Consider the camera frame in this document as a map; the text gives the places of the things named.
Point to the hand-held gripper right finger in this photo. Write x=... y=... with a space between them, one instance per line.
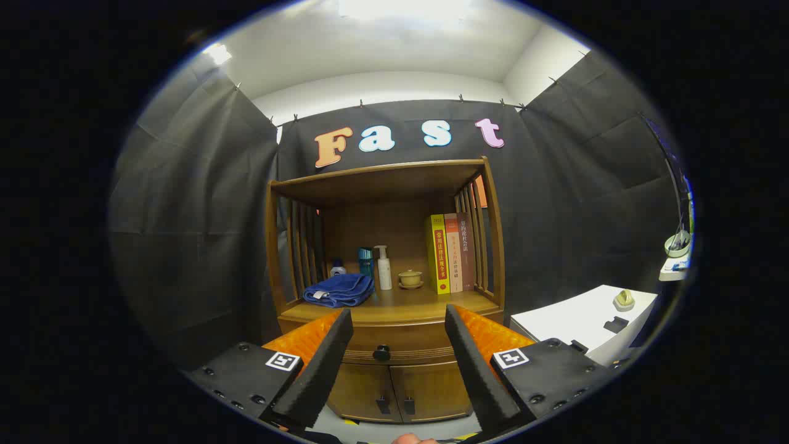
x=474 y=364

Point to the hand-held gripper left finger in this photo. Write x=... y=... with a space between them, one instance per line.
x=320 y=364

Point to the wooden drawer with black knob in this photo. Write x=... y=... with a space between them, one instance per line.
x=400 y=336

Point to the wooden cabinet door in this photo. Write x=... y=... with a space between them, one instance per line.
x=431 y=388
x=363 y=388

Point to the wooden countertop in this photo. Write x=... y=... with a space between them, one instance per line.
x=407 y=302

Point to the wooden cabinet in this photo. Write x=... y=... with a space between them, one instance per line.
x=382 y=185

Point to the blue folded towel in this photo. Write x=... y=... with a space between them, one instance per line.
x=339 y=290

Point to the small white bottle blue cap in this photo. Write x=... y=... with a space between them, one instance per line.
x=338 y=270

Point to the large black holder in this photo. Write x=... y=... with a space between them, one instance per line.
x=579 y=345

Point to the yellow lidded tea cup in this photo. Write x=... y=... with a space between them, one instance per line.
x=410 y=279

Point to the white side unit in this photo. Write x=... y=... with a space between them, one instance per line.
x=573 y=320

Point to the yellow book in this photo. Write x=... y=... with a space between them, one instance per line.
x=439 y=259

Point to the brown book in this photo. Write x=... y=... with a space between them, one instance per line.
x=467 y=253

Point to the teal blue bottle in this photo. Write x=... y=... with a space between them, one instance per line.
x=366 y=262

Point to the white pump bottle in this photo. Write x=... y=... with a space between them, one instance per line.
x=384 y=271

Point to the small black holder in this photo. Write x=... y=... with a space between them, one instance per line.
x=616 y=325

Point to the small pale yellow object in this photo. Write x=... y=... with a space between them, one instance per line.
x=624 y=300

